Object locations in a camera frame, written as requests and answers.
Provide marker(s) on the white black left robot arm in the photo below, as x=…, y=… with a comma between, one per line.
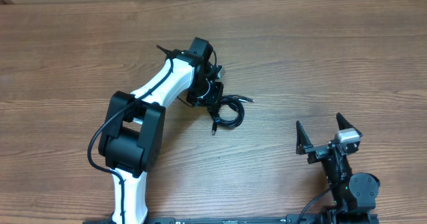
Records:
x=130, y=138

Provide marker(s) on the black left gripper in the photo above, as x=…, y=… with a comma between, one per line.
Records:
x=213, y=98

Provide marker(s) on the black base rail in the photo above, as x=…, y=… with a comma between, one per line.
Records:
x=288, y=219

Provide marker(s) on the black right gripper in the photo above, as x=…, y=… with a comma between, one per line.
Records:
x=318, y=152

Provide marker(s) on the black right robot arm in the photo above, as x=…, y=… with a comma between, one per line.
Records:
x=354, y=194

